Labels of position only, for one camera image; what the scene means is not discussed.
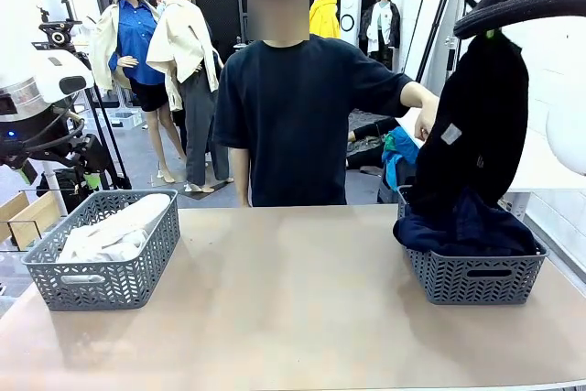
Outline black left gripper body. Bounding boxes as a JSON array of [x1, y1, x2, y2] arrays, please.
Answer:
[[68, 133, 114, 177]]

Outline white garment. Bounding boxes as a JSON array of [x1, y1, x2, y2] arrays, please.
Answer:
[[57, 192, 171, 264]]

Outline black garment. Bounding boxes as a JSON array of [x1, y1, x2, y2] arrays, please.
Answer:
[[407, 31, 530, 216]]

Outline navy blue garment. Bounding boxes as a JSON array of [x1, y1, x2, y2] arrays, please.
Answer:
[[392, 187, 541, 258]]

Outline person's right forearm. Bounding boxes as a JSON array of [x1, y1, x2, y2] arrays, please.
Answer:
[[228, 147, 252, 208]]

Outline person's left forearm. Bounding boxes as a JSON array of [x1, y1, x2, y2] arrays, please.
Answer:
[[400, 81, 440, 111]]

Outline person's left hand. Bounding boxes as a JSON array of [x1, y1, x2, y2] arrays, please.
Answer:
[[414, 97, 440, 143]]

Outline black bag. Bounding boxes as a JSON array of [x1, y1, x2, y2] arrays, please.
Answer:
[[36, 168, 92, 213]]

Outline black folded stand poles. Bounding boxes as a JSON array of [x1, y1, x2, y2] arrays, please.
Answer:
[[411, 0, 466, 88]]

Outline wooden box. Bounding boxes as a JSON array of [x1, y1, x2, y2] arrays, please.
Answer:
[[0, 191, 63, 250]]

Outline dark grey plastic basket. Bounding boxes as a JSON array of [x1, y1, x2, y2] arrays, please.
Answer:
[[396, 184, 549, 306], [21, 189, 181, 312]]

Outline mannequin in black jacket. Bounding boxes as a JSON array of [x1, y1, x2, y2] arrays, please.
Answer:
[[359, 0, 402, 72]]

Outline mannequin in blue shirt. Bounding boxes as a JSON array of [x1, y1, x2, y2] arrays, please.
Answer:
[[89, 0, 187, 185]]

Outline white table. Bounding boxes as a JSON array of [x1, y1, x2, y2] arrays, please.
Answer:
[[396, 106, 586, 223]]

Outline mannequin in cream jacket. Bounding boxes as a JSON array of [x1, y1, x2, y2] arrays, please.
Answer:
[[146, 0, 237, 194]]

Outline seated background person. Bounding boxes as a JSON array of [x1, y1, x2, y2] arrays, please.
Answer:
[[345, 109, 402, 171]]

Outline blue green clothes pile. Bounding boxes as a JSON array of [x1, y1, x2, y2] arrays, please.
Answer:
[[382, 127, 420, 193]]

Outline yellow garment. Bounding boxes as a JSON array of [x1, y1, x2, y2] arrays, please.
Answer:
[[309, 0, 342, 39]]

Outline person in dark t-shirt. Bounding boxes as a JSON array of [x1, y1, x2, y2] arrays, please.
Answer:
[[212, 0, 413, 208]]

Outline black camera tripod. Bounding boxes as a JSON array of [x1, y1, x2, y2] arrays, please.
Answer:
[[31, 0, 134, 190]]

